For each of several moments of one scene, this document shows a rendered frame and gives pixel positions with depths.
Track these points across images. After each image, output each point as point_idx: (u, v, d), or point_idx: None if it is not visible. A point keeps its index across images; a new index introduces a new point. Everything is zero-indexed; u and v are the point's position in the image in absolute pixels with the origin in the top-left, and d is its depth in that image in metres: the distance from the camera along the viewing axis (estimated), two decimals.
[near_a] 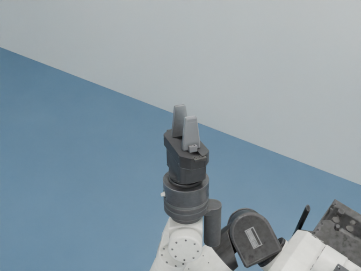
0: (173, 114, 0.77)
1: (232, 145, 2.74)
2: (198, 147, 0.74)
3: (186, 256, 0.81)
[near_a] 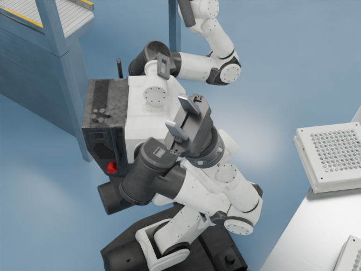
0: (179, 128, 0.74)
1: None
2: None
3: None
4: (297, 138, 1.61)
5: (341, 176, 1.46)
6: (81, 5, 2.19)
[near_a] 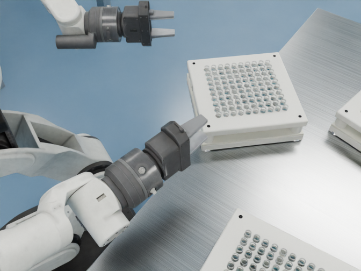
0: (202, 126, 0.80)
1: None
2: None
3: (108, 241, 0.72)
4: (189, 75, 1.11)
5: (239, 122, 0.96)
6: None
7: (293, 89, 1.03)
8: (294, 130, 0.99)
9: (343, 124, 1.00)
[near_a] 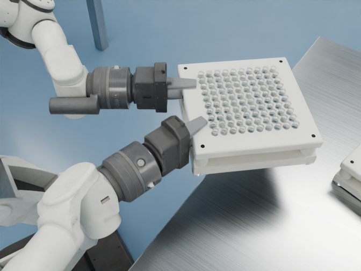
0: (202, 127, 0.80)
1: None
2: None
3: None
4: None
5: (239, 142, 0.78)
6: None
7: (303, 102, 0.86)
8: (305, 152, 0.82)
9: (348, 175, 0.91)
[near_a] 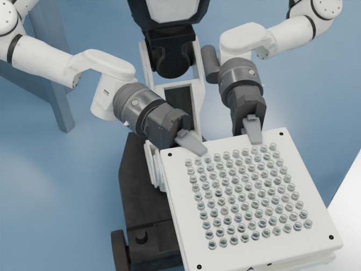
0: (193, 151, 0.76)
1: None
2: None
3: None
4: None
5: (178, 187, 0.72)
6: None
7: (256, 261, 0.64)
8: None
9: None
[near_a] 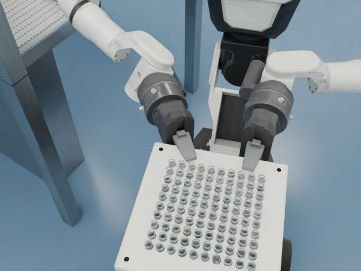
0: (182, 154, 0.76)
1: None
2: None
3: None
4: None
5: (150, 180, 0.73)
6: None
7: None
8: None
9: None
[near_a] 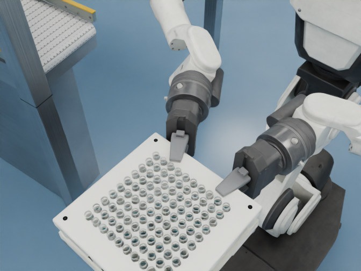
0: (170, 152, 0.76)
1: None
2: (186, 147, 0.81)
3: None
4: None
5: (128, 163, 0.75)
6: (75, 13, 1.32)
7: (96, 256, 0.64)
8: None
9: None
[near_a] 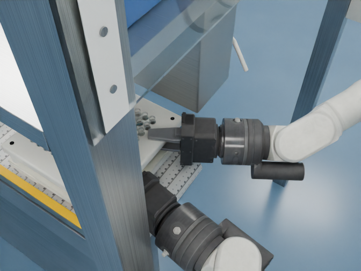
0: (157, 129, 0.80)
1: None
2: (179, 150, 0.81)
3: None
4: None
5: (143, 104, 0.84)
6: None
7: None
8: None
9: None
